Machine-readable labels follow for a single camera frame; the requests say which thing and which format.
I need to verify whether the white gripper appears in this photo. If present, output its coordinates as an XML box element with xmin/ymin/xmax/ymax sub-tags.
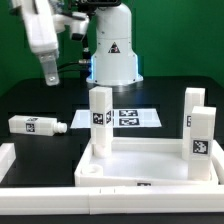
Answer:
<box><xmin>21</xmin><ymin>0</ymin><xmax>59</xmax><ymax>86</ymax></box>

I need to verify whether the white desk top tray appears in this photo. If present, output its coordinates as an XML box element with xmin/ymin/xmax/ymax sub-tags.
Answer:
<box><xmin>74</xmin><ymin>137</ymin><xmax>219</xmax><ymax>187</ymax></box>

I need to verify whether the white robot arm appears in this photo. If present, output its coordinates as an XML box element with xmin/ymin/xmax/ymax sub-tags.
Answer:
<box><xmin>8</xmin><ymin>0</ymin><xmax>143</xmax><ymax>90</ymax></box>

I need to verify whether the white marker sheet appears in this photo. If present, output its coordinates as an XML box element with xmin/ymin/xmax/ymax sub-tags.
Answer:
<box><xmin>70</xmin><ymin>108</ymin><xmax>161</xmax><ymax>129</ymax></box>

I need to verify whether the black cable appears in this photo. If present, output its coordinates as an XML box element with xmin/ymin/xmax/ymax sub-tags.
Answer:
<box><xmin>56</xmin><ymin>59</ymin><xmax>88</xmax><ymax>73</ymax></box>

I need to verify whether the black camera pole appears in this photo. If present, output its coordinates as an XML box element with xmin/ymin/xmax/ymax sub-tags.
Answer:
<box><xmin>68</xmin><ymin>0</ymin><xmax>121</xmax><ymax>81</ymax></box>

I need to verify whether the white left wall block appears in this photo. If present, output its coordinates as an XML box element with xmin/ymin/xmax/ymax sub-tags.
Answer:
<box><xmin>0</xmin><ymin>143</ymin><xmax>16</xmax><ymax>182</ymax></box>

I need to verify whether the white wall block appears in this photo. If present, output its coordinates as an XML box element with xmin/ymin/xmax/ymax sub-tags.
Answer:
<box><xmin>0</xmin><ymin>143</ymin><xmax>16</xmax><ymax>182</ymax></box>
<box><xmin>212</xmin><ymin>140</ymin><xmax>224</xmax><ymax>185</ymax></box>

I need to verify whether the white right wall block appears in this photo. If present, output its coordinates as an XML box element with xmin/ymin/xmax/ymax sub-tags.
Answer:
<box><xmin>212</xmin><ymin>140</ymin><xmax>224</xmax><ymax>185</ymax></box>

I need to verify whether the white obstacle wall bar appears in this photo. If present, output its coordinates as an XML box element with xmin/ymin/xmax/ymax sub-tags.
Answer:
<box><xmin>0</xmin><ymin>185</ymin><xmax>224</xmax><ymax>215</ymax></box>

